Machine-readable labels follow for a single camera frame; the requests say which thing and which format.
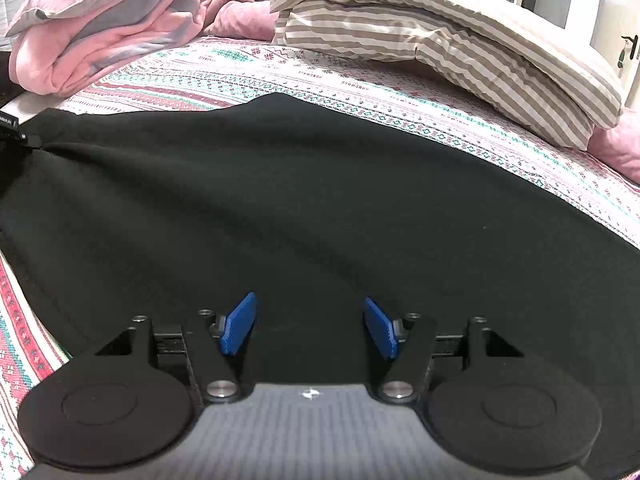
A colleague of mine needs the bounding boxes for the black pants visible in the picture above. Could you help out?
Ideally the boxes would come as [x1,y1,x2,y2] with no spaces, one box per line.
[1,94,639,479]

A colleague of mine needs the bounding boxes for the black cloth at bed edge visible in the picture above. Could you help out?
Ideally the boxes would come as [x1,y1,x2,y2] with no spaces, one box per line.
[0,51,24,107]

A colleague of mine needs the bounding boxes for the pink comforter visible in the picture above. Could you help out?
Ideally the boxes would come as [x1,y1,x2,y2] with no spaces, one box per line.
[6,0,277,98]

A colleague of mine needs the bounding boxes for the patterned red green bedsheet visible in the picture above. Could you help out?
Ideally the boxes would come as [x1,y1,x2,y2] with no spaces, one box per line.
[0,34,640,480]

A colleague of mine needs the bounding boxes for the beige striped pillow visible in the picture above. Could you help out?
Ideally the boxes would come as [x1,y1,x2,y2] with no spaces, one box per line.
[270,0,623,150]

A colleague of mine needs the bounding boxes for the door with handle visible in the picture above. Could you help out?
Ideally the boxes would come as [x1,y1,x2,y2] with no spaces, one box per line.
[565,0,639,108]

